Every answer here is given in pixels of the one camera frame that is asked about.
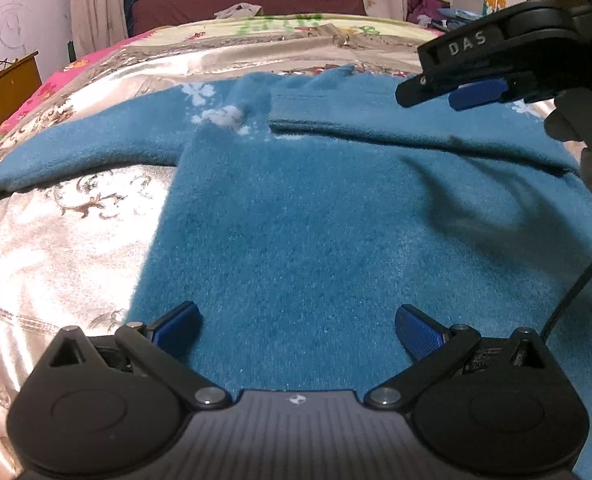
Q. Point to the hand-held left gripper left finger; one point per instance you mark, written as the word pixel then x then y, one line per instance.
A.
pixel 178 327

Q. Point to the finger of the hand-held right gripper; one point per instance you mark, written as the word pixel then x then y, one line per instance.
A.
pixel 468 50
pixel 476 94

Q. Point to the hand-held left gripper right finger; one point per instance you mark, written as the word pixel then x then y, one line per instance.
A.
pixel 417 331

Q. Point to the blue fuzzy sweater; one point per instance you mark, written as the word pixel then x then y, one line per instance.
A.
pixel 301 220

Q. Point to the purple clothes pile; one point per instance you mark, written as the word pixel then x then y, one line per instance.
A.
pixel 426 2

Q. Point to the person's right hand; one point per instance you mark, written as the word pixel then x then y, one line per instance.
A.
pixel 568 120

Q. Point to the silver floral satin blanket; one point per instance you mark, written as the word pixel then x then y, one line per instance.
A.
pixel 60 260

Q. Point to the green floral quilt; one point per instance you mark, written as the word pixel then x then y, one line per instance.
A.
pixel 286 27

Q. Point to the maroon headboard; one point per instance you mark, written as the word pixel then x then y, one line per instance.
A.
pixel 246 2

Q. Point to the white crumpled cloth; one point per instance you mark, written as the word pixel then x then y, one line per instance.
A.
pixel 238 10

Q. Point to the pink floral bedsheet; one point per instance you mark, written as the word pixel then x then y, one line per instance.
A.
pixel 40 100

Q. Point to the wooden cabinet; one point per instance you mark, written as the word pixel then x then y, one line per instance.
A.
pixel 5 92

